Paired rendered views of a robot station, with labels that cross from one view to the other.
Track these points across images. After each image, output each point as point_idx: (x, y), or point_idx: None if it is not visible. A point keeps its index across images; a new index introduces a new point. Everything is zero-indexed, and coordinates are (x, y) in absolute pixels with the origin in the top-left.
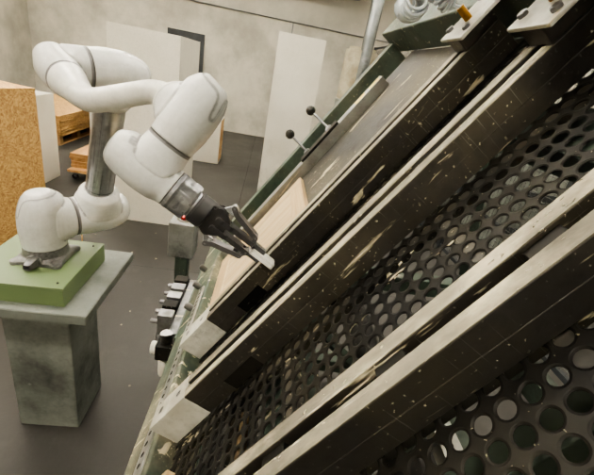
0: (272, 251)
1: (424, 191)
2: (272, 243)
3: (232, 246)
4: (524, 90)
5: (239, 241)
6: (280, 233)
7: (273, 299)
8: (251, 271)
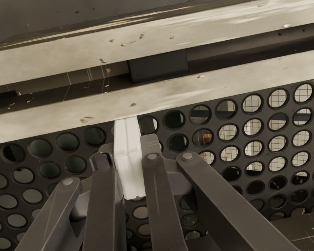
0: (154, 110)
1: None
2: (147, 53)
3: (62, 217)
4: None
5: (118, 213)
6: (190, 17)
7: None
8: (34, 130)
